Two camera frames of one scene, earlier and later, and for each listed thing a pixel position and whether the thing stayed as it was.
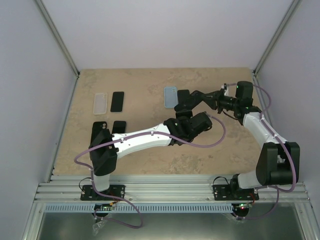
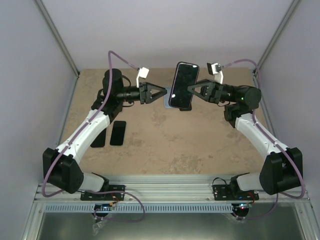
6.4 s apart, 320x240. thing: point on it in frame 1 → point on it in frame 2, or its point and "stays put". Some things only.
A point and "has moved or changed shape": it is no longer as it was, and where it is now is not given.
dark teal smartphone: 119,127 stays put
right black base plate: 229,192 stays put
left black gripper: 179,114 → 145,88
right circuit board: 245,205 stays put
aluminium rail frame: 158,194 stays put
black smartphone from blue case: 182,94 has moved or changed shape
